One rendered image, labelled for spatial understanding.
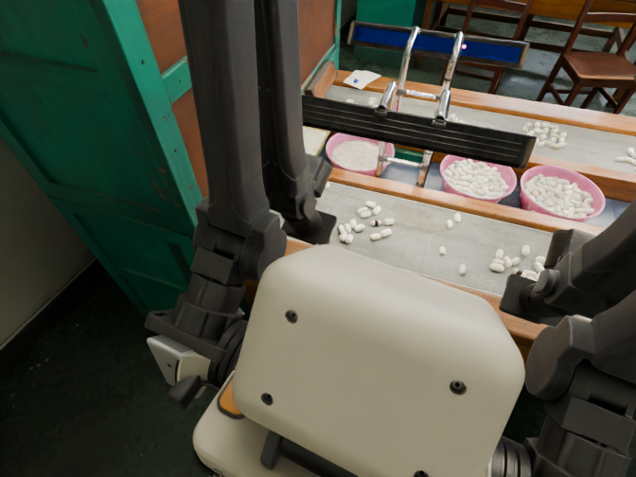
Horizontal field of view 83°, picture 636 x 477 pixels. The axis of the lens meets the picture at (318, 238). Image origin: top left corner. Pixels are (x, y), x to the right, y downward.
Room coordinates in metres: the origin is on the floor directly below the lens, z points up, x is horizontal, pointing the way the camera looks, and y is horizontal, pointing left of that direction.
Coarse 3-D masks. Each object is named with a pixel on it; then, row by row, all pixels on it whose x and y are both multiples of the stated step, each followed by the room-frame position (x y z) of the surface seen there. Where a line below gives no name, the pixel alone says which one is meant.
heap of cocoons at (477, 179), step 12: (456, 168) 1.07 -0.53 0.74; (468, 168) 1.07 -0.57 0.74; (480, 168) 1.09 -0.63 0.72; (492, 168) 1.06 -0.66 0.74; (456, 180) 1.01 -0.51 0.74; (468, 180) 1.01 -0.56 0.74; (480, 180) 1.00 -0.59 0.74; (492, 180) 1.01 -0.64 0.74; (468, 192) 0.94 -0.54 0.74; (480, 192) 0.94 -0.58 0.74; (492, 192) 0.93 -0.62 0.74; (504, 192) 0.95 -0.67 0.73
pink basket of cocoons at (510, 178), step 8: (448, 160) 1.10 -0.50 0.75; (456, 160) 1.12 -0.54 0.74; (472, 160) 1.13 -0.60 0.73; (440, 168) 1.03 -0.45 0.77; (504, 168) 1.05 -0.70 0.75; (504, 176) 1.03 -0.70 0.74; (512, 176) 1.00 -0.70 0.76; (448, 184) 0.95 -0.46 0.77; (512, 184) 0.97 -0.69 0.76; (448, 192) 0.96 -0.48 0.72; (456, 192) 0.93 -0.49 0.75; (464, 192) 0.91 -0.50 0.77; (480, 200) 0.89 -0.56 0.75; (488, 200) 0.88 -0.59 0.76; (496, 200) 0.89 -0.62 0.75
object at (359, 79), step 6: (354, 72) 1.78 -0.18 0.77; (360, 72) 1.78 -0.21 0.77; (366, 72) 1.78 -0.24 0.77; (348, 78) 1.72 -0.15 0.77; (354, 78) 1.72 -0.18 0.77; (360, 78) 1.72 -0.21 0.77; (366, 78) 1.72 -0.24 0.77; (372, 78) 1.72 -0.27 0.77; (354, 84) 1.66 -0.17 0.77; (360, 84) 1.66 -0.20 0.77
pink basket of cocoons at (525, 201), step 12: (540, 168) 1.04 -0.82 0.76; (552, 168) 1.04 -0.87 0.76; (564, 168) 1.03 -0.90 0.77; (528, 180) 1.02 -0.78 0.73; (588, 180) 0.97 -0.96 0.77; (588, 192) 0.94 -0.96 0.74; (600, 192) 0.91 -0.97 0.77; (528, 204) 0.88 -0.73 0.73; (600, 204) 0.86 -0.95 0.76; (564, 216) 0.80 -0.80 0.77
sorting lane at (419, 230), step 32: (352, 192) 0.94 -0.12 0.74; (384, 224) 0.79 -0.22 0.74; (416, 224) 0.79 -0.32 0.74; (480, 224) 0.79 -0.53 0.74; (512, 224) 0.79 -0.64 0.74; (384, 256) 0.65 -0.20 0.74; (416, 256) 0.65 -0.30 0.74; (448, 256) 0.65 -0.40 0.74; (480, 256) 0.65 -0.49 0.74; (512, 256) 0.65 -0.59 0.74; (544, 256) 0.65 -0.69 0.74; (480, 288) 0.54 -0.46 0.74
